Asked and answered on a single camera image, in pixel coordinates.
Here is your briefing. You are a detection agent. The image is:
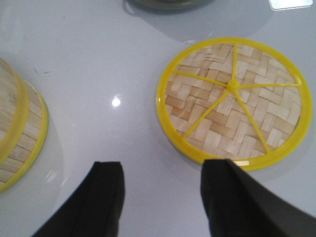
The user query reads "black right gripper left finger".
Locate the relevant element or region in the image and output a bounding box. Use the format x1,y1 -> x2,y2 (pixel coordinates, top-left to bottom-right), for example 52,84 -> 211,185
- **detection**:
34,161 -> 125,237

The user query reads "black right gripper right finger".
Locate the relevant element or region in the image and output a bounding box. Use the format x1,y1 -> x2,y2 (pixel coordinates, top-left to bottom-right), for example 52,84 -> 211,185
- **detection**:
200,159 -> 316,237

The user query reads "woven bamboo steamer lid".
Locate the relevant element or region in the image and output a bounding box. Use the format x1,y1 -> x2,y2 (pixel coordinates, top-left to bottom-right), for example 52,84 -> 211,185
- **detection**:
157,38 -> 312,171

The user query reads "grey electric cooking pot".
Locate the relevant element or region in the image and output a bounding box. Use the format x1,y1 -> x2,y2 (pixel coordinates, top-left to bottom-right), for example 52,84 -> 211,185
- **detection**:
132,0 -> 211,10

